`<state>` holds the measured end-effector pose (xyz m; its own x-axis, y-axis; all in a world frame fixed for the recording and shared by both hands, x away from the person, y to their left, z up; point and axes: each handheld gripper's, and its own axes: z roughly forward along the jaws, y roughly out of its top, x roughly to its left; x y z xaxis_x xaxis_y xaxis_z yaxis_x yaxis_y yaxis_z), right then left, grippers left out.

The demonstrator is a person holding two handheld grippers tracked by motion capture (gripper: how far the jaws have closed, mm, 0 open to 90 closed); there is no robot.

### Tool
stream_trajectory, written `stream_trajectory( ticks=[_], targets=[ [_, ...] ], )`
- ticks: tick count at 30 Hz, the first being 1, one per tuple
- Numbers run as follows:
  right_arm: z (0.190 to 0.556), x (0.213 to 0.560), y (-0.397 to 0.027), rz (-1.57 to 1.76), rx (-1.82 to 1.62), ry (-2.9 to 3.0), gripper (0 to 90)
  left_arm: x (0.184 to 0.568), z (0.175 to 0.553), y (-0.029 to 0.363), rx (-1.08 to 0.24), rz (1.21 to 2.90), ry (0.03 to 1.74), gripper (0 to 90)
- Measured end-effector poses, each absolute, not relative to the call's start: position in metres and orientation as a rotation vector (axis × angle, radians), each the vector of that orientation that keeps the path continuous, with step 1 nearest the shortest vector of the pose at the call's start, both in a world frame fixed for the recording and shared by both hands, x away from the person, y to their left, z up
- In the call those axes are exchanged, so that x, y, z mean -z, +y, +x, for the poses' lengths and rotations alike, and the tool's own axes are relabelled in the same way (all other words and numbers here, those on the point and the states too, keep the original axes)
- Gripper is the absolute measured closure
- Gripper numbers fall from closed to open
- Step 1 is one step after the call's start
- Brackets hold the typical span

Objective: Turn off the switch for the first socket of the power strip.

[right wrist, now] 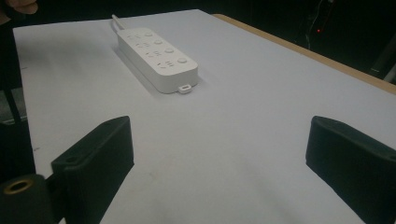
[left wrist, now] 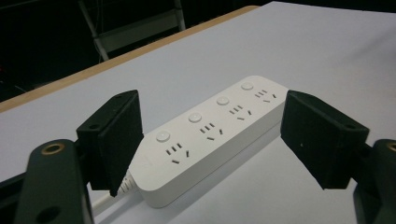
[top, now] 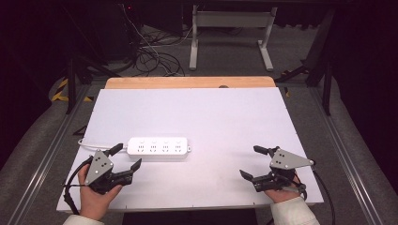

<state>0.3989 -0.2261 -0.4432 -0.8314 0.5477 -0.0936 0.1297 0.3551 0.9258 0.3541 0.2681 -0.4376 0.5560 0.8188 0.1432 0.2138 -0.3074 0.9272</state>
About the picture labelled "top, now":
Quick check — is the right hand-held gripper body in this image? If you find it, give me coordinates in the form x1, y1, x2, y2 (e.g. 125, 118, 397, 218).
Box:
253, 145, 315, 193

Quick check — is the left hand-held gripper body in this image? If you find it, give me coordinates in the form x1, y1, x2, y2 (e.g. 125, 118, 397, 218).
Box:
84, 149, 135, 195

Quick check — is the white power strip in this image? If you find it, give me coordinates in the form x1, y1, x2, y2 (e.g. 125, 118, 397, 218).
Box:
126, 136, 192, 158

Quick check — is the person's left hand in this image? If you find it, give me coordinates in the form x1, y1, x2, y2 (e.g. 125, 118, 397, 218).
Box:
77, 163, 124, 221

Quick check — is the person's right hand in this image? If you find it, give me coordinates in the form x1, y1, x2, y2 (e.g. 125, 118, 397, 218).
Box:
264, 188, 304, 204

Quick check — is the yellow black hazard tape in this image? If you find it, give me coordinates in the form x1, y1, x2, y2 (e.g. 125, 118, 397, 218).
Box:
51, 78, 95, 103

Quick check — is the black metal stand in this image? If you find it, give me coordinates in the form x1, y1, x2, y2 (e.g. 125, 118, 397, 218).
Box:
275, 7, 338, 117
60, 6, 122, 115

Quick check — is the dark equipment box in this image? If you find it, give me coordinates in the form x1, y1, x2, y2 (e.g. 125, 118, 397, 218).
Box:
93, 3, 143, 61

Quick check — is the white power strip cable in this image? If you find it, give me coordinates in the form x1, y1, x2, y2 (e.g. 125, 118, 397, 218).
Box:
77, 138, 130, 151

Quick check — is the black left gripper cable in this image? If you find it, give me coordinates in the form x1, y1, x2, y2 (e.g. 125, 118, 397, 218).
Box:
62, 155, 95, 216

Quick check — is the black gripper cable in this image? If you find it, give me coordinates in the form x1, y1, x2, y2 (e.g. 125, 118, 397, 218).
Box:
62, 155, 95, 216
311, 165, 337, 225

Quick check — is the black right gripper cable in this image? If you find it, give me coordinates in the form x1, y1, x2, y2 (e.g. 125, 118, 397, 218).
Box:
311, 165, 337, 225

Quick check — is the aluminium floor rail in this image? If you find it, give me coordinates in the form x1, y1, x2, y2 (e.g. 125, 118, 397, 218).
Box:
308, 87, 385, 225
8, 85, 92, 225

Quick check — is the black floor cable bundle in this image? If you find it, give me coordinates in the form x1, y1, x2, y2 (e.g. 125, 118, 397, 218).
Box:
132, 26, 245, 78

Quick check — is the white floor cable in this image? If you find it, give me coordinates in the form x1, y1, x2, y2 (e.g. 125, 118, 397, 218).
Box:
121, 4, 195, 64

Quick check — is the white metal desk frame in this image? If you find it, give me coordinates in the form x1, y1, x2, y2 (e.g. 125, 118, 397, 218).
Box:
189, 4, 279, 72

